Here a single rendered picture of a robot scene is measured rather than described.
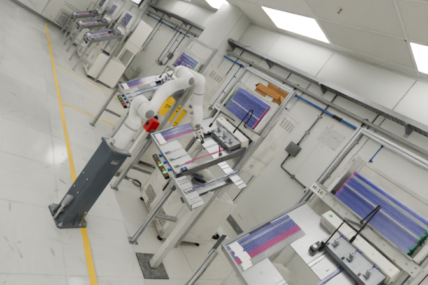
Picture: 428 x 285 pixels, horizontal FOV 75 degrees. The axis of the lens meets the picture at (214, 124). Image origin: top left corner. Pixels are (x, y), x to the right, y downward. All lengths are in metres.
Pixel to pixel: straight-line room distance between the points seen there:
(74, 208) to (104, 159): 0.44
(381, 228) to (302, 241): 0.47
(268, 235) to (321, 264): 0.35
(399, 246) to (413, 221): 0.16
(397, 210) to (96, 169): 1.98
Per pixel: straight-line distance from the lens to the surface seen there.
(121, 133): 2.15
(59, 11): 10.64
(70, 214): 2.44
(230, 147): 2.59
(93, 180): 2.26
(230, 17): 5.85
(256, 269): 1.88
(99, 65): 6.78
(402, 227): 2.00
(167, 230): 2.84
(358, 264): 1.97
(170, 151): 2.67
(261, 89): 3.26
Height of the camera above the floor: 1.50
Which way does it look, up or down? 6 degrees down
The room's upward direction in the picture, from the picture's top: 37 degrees clockwise
